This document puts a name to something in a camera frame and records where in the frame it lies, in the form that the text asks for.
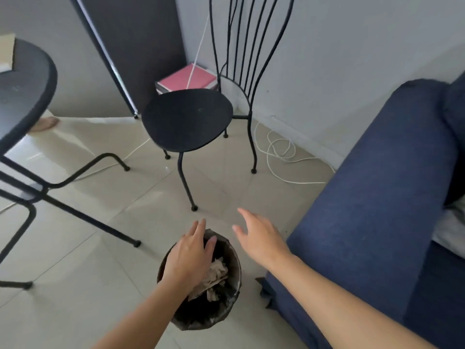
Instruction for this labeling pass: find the person's left hand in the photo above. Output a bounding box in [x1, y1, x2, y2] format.
[159, 218, 217, 291]

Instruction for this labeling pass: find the person's right hand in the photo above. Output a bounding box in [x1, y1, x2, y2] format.
[232, 208, 293, 273]

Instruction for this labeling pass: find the heap of papers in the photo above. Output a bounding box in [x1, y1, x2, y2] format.
[187, 256, 230, 302]

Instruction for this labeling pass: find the black round waste bin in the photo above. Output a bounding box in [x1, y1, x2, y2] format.
[156, 228, 242, 332]

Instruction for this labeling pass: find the blue fabric sofa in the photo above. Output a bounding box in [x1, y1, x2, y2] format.
[256, 70, 465, 349]

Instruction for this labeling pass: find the person's right forearm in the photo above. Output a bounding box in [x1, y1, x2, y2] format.
[268, 256, 437, 349]

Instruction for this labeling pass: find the person's left forearm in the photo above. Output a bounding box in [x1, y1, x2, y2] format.
[93, 278, 190, 349]

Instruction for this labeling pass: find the black metal chair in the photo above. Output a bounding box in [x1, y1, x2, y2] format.
[140, 0, 295, 212]

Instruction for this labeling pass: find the pink book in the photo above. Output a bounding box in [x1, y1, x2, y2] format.
[155, 63, 219, 95]

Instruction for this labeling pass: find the white pillow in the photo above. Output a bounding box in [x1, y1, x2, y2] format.
[431, 196, 465, 259]

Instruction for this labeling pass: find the dark grey cabinet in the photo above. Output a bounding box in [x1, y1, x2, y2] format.
[68, 0, 188, 119]

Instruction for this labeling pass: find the round black table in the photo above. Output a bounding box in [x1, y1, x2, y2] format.
[0, 38, 142, 290]

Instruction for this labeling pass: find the beige book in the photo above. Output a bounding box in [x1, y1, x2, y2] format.
[0, 32, 17, 74]

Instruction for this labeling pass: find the thin white floor cable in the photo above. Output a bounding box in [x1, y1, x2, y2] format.
[72, 138, 152, 183]

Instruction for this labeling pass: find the hanging white cable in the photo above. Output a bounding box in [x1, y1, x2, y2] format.
[185, 13, 211, 90]

